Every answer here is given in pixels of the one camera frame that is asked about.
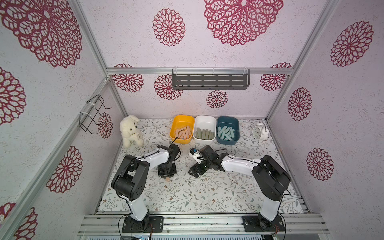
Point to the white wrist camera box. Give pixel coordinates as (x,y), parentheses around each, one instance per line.
(196,155)

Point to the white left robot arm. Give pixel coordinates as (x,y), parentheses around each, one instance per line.
(130,179)

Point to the grey wall shelf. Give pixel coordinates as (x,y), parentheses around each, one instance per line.
(210,81)

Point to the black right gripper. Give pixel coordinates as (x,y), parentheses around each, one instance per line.
(199,166)

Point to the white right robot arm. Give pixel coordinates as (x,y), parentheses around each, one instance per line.
(271,178)

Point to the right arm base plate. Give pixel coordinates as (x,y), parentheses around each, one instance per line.
(261,224)

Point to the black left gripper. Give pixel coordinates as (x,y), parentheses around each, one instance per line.
(163,175)

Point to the white storage box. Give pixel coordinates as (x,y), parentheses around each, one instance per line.
(205,123)

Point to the white plush dog toy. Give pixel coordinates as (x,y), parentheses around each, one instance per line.
(130,132)

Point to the white alarm clock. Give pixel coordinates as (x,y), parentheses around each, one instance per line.
(260,132)

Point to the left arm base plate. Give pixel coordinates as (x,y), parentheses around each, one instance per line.
(150,224)

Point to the yellow storage box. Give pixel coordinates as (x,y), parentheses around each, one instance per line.
(181,121)

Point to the black wire wall rack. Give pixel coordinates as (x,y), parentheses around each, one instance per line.
(87,117)

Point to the dark teal storage box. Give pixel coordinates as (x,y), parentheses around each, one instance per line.
(230,122)

